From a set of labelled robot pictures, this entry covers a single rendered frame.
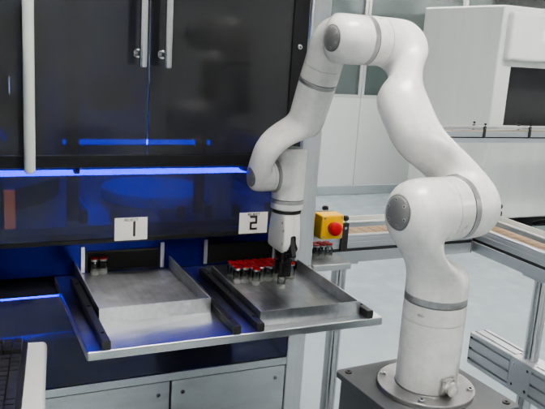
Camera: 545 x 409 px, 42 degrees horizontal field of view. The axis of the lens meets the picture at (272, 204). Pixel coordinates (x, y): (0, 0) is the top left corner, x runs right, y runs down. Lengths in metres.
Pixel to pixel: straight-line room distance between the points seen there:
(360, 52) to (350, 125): 6.00
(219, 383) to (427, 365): 0.85
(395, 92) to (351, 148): 6.09
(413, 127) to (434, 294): 0.31
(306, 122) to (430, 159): 0.39
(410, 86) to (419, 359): 0.52
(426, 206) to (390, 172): 6.55
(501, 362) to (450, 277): 1.25
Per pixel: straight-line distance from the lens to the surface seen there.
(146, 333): 1.56
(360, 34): 1.42
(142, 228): 1.84
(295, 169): 1.74
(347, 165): 7.48
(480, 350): 2.62
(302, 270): 1.97
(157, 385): 2.02
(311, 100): 1.64
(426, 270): 1.31
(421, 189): 1.26
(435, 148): 1.37
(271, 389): 2.16
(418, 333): 1.37
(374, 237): 2.28
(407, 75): 1.42
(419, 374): 1.39
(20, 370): 1.57
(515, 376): 2.52
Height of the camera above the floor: 1.50
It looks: 13 degrees down
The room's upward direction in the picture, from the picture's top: 4 degrees clockwise
